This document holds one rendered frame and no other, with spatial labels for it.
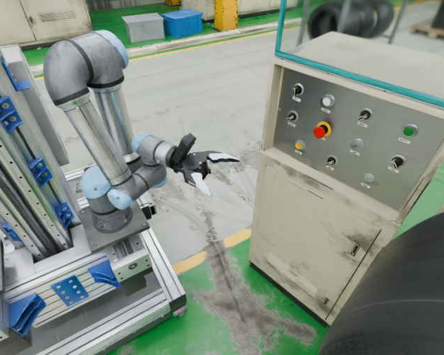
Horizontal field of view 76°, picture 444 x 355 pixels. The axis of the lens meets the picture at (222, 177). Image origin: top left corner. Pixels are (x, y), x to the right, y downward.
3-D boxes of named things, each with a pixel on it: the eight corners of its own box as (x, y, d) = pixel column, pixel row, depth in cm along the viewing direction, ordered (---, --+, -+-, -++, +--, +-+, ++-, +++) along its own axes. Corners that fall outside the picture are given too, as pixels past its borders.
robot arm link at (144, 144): (149, 146, 101) (144, 126, 95) (172, 157, 96) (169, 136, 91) (132, 158, 96) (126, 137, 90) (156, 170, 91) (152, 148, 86)
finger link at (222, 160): (239, 164, 89) (210, 167, 90) (239, 151, 85) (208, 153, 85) (240, 172, 87) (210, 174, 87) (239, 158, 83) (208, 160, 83)
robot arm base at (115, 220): (89, 213, 115) (80, 196, 108) (125, 198, 120) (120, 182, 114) (98, 239, 105) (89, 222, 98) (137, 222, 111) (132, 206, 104)
